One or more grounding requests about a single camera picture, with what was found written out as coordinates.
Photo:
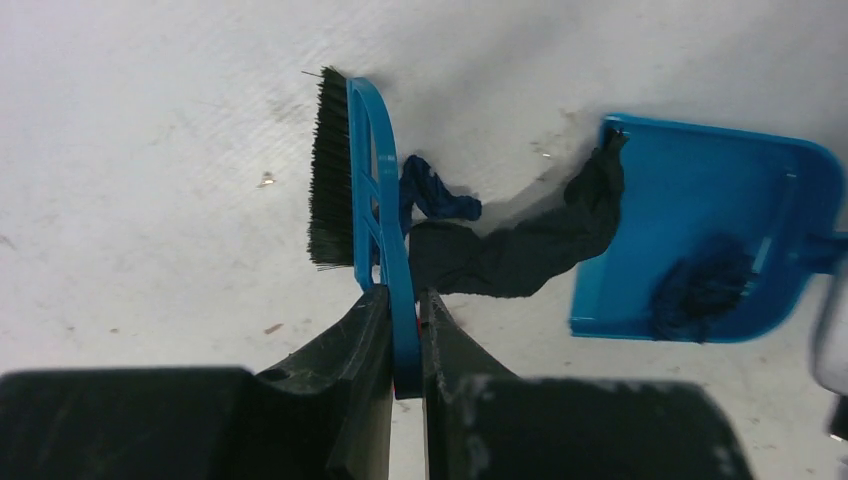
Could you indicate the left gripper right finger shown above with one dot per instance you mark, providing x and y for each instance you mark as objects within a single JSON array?
[{"x": 454, "y": 370}]

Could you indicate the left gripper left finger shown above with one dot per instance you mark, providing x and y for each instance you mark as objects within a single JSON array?
[{"x": 327, "y": 407}]

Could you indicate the black paper scrap strip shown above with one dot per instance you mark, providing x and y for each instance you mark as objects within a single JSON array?
[{"x": 516, "y": 261}]

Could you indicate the blue hand brush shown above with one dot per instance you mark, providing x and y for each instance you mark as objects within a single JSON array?
[{"x": 354, "y": 208}]

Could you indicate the dark blue paper scrap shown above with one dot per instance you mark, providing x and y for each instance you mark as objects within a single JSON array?
[{"x": 700, "y": 289}]

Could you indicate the blue plastic dustpan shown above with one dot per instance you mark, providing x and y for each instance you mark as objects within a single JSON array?
[{"x": 777, "y": 197}]

